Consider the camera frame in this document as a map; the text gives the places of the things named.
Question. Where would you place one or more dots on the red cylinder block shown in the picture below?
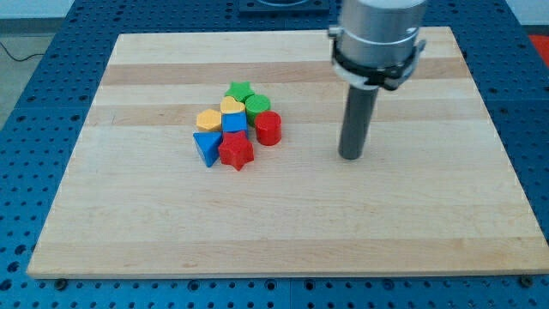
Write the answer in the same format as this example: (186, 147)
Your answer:
(268, 128)

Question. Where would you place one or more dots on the red star block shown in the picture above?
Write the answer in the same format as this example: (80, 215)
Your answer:
(236, 149)

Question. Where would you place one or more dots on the yellow hexagon block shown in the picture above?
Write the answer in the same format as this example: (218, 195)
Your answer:
(209, 120)

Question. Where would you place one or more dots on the wooden board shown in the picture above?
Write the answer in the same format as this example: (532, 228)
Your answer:
(434, 193)

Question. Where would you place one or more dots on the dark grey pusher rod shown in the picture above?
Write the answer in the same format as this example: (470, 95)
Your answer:
(356, 121)

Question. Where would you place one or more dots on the green star block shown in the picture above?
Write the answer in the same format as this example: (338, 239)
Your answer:
(240, 91)

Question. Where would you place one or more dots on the blue cube block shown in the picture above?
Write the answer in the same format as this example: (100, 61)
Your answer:
(234, 122)

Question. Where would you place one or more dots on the blue triangle block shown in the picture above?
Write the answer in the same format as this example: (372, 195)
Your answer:
(207, 144)

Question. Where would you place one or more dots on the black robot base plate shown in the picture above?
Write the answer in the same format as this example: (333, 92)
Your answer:
(282, 6)

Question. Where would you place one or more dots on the green cylinder block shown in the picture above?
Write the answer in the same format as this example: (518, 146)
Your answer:
(254, 105)

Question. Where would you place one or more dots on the yellow heart block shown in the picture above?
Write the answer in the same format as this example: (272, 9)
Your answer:
(229, 105)

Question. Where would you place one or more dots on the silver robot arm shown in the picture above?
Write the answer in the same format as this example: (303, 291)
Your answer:
(375, 42)

